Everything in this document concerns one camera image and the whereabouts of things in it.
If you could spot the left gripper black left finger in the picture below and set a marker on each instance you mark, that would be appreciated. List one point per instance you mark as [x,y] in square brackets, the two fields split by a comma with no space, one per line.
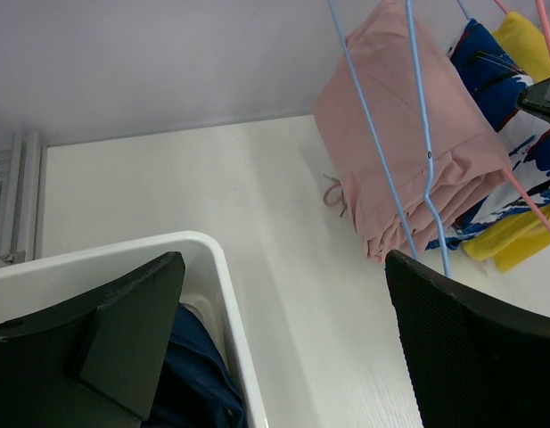
[93,360]

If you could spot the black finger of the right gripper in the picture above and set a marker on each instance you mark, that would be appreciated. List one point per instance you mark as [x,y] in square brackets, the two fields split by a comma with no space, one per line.
[535,100]

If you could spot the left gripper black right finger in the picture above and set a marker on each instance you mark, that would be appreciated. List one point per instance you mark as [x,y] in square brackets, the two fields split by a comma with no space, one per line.
[473,360]

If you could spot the pink wire hanger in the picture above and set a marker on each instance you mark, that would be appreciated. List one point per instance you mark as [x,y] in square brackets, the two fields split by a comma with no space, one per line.
[529,45]

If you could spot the navy blue trousers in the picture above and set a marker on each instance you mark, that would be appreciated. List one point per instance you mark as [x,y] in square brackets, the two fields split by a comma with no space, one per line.
[195,388]

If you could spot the pink trousers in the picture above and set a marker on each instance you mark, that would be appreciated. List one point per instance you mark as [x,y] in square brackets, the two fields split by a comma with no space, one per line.
[411,148]

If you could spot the yellow trousers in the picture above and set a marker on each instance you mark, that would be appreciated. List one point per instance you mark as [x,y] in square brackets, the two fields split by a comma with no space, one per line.
[490,243]

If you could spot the blue white patterned trousers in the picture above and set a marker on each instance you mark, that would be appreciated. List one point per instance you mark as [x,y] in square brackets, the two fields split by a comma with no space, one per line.
[495,80]

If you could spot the white plastic basket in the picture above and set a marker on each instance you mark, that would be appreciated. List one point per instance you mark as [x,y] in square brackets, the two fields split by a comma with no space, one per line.
[208,290]

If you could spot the left aluminium frame strut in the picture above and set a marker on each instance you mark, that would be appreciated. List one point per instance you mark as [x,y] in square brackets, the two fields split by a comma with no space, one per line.
[22,198]

